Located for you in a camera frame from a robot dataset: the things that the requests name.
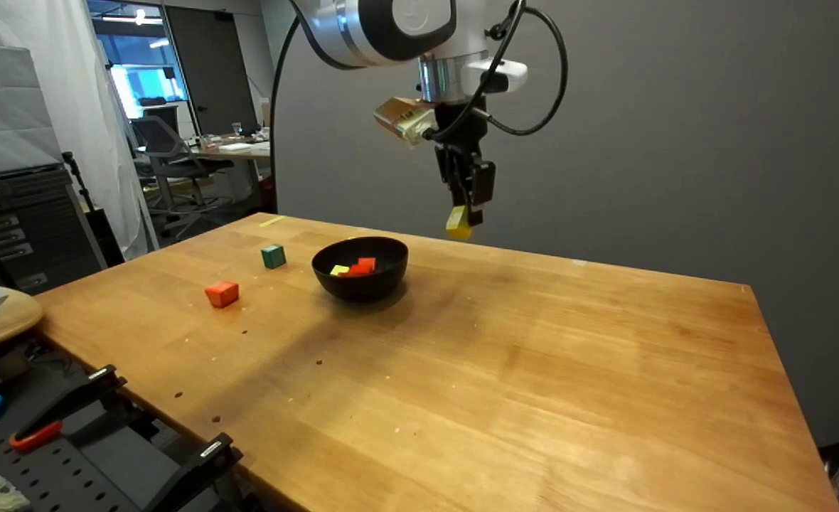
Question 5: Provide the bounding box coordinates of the white background desk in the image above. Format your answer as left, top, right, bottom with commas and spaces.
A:
187, 130, 272, 164

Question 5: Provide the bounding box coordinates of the black drawer cabinet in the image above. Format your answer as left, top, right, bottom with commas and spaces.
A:
0, 161, 109, 295

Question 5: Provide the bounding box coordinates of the red hexagonal block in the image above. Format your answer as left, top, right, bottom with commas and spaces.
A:
346, 254, 382, 281

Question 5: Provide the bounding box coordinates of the orange-red wooden cube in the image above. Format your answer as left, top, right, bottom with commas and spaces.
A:
201, 278, 241, 311

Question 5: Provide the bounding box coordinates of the grey fabric backdrop panel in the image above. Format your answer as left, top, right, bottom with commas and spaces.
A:
267, 0, 839, 450

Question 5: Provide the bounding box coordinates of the round wooden board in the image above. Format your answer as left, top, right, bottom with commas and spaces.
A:
0, 284, 48, 360

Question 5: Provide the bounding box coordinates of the green wooden cube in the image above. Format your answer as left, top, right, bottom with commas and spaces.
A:
259, 241, 291, 271

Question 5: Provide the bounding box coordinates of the black pegboard bench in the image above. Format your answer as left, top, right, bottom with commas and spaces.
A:
0, 335, 284, 512

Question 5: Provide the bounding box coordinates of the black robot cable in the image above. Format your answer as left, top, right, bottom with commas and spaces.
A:
473, 0, 571, 141

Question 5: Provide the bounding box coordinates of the yellow pentagon block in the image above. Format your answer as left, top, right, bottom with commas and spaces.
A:
442, 201, 478, 244

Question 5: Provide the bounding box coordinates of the tan wrist camera box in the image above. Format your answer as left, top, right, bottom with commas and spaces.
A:
372, 93, 442, 149

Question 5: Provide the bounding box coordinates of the blue lit monitor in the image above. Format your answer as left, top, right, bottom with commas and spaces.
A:
104, 62, 187, 122

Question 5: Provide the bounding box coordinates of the dark office chair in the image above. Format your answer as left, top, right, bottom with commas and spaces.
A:
129, 112, 238, 244

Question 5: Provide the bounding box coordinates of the white curtain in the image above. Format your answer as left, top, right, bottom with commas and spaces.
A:
0, 0, 159, 261

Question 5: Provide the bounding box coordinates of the black bowl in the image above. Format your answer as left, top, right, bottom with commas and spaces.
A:
309, 234, 413, 304

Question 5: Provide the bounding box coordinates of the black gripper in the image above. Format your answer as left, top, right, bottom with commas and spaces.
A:
432, 93, 498, 227

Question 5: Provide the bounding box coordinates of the black leaning stand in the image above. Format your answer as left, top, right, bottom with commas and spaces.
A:
58, 149, 124, 271

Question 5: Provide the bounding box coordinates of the grey cloth cover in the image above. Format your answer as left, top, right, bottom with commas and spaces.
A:
0, 40, 63, 183

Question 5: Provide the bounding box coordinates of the dark grey door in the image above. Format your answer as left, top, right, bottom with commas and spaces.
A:
161, 5, 262, 136

